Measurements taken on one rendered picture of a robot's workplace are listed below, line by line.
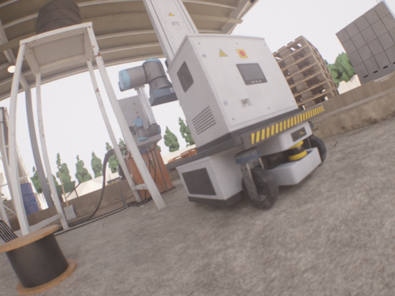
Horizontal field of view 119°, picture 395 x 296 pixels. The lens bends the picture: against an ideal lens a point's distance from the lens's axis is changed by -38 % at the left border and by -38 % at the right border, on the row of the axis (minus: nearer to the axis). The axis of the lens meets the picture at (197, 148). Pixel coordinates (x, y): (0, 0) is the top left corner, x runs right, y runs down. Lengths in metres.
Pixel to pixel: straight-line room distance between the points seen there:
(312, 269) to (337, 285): 0.08
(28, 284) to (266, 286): 0.97
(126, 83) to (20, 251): 1.18
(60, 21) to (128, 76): 1.94
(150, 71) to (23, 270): 1.40
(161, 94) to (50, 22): 2.26
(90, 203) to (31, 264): 3.53
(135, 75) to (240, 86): 0.77
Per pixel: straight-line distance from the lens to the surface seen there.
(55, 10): 3.29
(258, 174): 0.74
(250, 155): 0.73
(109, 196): 4.38
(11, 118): 2.17
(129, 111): 2.27
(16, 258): 1.03
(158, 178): 2.71
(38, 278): 1.02
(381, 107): 1.84
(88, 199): 4.42
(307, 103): 2.95
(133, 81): 1.37
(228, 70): 0.89
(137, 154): 1.67
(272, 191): 0.74
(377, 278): 0.41
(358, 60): 3.16
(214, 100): 0.79
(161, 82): 1.34
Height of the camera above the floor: 0.31
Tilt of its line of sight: 2 degrees up
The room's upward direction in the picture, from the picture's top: 21 degrees counter-clockwise
